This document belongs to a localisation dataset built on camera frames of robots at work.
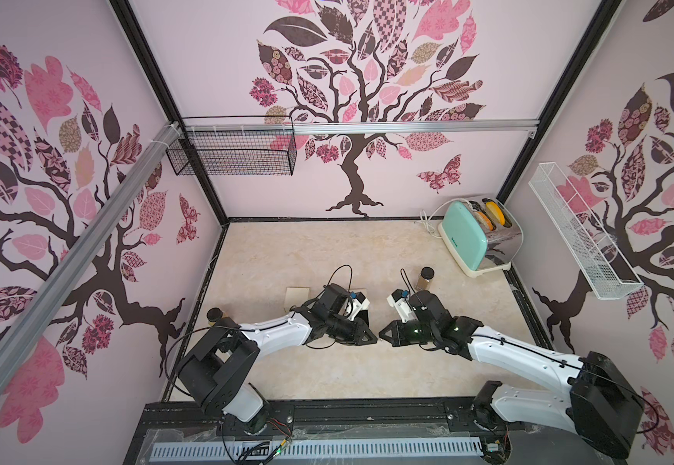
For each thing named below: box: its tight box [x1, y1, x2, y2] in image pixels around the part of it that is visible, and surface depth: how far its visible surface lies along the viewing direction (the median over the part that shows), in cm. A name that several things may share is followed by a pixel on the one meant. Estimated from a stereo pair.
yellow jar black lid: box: [206, 307, 227, 327], surface depth 85 cm
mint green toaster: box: [437, 197, 524, 279], surface depth 97 cm
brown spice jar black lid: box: [414, 265, 435, 293], surface depth 94 cm
